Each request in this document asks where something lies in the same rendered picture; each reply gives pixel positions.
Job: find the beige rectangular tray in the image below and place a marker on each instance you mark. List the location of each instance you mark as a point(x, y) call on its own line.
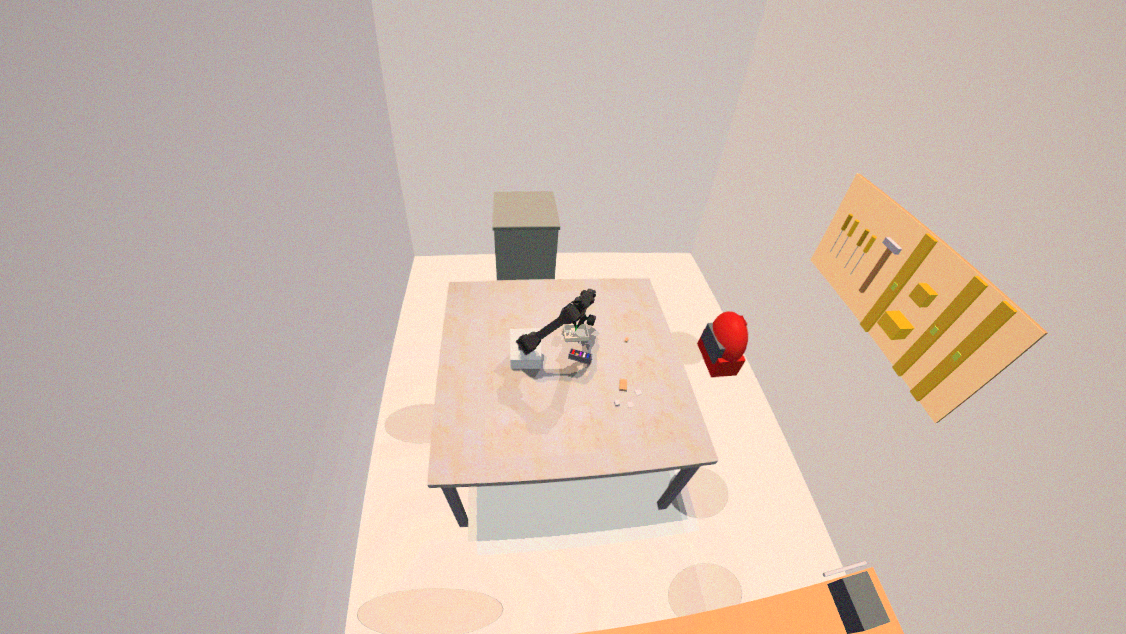
point(581, 333)

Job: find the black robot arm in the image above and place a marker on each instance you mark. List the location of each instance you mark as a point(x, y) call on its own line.
point(570, 314)

